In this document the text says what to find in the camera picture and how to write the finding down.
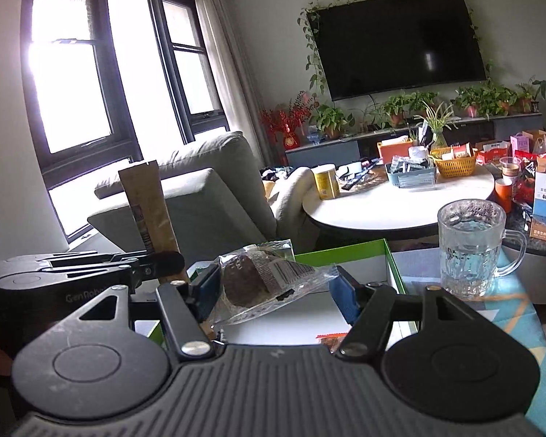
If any beige curtain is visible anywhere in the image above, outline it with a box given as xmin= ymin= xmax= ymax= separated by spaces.
xmin=192 ymin=0 xmax=279 ymax=167

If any green cardboard box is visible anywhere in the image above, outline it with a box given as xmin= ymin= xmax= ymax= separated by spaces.
xmin=146 ymin=238 xmax=420 ymax=361

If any yellow woven basket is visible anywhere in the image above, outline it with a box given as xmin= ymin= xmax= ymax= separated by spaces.
xmin=430 ymin=146 xmax=478 ymax=179

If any orange snack packet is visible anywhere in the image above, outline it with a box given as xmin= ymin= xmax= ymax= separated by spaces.
xmin=315 ymin=332 xmax=352 ymax=352

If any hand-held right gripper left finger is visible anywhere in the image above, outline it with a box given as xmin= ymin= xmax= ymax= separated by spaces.
xmin=64 ymin=264 xmax=222 ymax=361

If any glass mug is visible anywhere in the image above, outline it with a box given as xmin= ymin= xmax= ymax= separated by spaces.
xmin=438 ymin=198 xmax=527 ymax=302

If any pile of colourful snack packets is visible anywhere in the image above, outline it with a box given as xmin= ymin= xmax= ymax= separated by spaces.
xmin=474 ymin=127 xmax=546 ymax=219

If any plant in glass vase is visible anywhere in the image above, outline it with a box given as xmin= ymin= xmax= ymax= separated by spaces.
xmin=413 ymin=101 xmax=459 ymax=150

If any wall television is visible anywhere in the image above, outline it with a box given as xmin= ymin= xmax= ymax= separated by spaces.
xmin=306 ymin=0 xmax=488 ymax=102

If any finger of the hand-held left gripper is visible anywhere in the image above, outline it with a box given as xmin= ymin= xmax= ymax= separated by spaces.
xmin=109 ymin=250 xmax=185 ymax=283

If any orange paper cup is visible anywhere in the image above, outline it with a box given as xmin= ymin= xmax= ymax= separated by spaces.
xmin=494 ymin=177 xmax=514 ymax=214

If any grey television cabinet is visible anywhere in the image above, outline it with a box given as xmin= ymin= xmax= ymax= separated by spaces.
xmin=284 ymin=113 xmax=545 ymax=170

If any row of potted plants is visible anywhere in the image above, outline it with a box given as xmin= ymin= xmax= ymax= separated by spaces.
xmin=310 ymin=58 xmax=546 ymax=141

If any teal tablecloth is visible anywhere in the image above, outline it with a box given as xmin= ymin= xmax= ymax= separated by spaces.
xmin=392 ymin=247 xmax=546 ymax=437

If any blue-grey plastic basket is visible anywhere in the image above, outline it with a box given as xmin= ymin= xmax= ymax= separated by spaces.
xmin=385 ymin=155 xmax=438 ymax=189

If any black framed window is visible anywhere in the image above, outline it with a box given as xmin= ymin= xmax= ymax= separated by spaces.
xmin=22 ymin=0 xmax=232 ymax=247

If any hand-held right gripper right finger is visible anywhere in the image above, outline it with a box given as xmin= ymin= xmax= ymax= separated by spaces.
xmin=329 ymin=265 xmax=483 ymax=359

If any yellow can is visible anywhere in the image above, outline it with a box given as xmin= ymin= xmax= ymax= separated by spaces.
xmin=312 ymin=165 xmax=342 ymax=200

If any grey fabric sofa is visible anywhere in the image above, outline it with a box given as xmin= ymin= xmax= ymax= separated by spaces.
xmin=87 ymin=131 xmax=317 ymax=262

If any dark tray with sachets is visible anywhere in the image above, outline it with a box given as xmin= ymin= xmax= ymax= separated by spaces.
xmin=336 ymin=158 xmax=388 ymax=192

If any orange box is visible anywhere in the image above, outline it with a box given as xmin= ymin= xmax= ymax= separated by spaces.
xmin=376 ymin=139 xmax=415 ymax=165

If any clear chocolate cake packet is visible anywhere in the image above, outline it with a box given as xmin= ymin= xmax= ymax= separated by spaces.
xmin=208 ymin=243 xmax=340 ymax=327

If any red flower decoration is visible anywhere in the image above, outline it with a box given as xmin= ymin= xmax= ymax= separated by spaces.
xmin=258 ymin=92 xmax=314 ymax=150

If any long brown snack packet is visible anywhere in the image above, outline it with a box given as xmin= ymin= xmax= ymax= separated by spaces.
xmin=118 ymin=161 xmax=189 ymax=284

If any grey round stool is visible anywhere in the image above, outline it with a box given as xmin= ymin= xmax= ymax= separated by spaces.
xmin=499 ymin=232 xmax=546 ymax=307

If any green vine garland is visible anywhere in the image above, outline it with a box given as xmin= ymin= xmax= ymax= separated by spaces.
xmin=297 ymin=0 xmax=494 ymax=97

